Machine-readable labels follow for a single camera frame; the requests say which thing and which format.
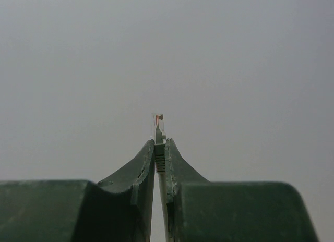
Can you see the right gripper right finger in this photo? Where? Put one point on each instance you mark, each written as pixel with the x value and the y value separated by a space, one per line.
pixel 177 171

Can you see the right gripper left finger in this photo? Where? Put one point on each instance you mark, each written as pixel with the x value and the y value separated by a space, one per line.
pixel 119 207

